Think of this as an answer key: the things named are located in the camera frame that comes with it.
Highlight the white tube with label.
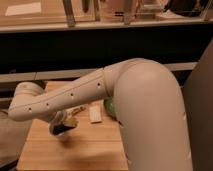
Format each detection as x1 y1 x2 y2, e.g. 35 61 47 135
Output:
67 106 86 117

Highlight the white paper sheet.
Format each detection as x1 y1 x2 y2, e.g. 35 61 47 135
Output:
5 2 41 16

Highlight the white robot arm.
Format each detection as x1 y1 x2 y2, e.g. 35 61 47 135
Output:
8 58 193 171

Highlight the metal frame leg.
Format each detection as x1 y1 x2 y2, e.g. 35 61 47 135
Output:
62 0 75 27

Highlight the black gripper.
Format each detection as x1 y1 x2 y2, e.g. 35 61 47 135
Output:
49 111 78 130

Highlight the green ceramic bowl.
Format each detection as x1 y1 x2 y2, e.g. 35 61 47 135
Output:
104 98 116 117

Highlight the wooden table board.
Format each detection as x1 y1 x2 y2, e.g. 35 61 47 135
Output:
16 80 129 171

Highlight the dark cabinet at right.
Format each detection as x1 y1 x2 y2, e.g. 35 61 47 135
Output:
183 39 213 171

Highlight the white rectangular eraser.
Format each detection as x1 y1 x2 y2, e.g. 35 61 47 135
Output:
89 105 102 123

